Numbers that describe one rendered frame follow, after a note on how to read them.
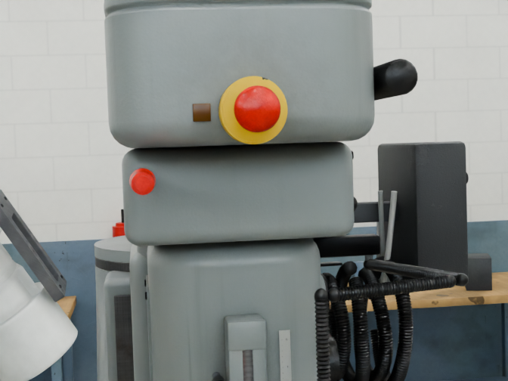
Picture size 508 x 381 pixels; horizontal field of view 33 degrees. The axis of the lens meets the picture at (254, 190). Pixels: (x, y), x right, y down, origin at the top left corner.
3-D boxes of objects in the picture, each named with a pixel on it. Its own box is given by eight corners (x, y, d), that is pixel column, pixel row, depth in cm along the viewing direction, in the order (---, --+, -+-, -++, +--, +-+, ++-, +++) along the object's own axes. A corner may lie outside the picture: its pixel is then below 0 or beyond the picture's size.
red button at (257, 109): (283, 131, 73) (281, 84, 73) (236, 132, 72) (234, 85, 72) (277, 131, 76) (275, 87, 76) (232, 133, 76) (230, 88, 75)
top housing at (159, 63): (392, 139, 79) (388, -36, 78) (106, 149, 76) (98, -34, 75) (298, 143, 126) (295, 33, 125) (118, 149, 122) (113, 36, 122)
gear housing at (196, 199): (360, 236, 89) (357, 140, 89) (124, 249, 86) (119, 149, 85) (300, 213, 122) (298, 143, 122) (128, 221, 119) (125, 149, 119)
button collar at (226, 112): (289, 143, 76) (286, 75, 76) (221, 145, 75) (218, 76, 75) (285, 143, 78) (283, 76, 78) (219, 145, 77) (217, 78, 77)
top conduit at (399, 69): (419, 94, 82) (418, 57, 82) (376, 95, 82) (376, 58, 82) (320, 113, 127) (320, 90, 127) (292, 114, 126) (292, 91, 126)
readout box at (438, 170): (478, 284, 125) (475, 140, 124) (417, 287, 124) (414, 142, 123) (431, 266, 145) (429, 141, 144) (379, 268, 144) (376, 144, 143)
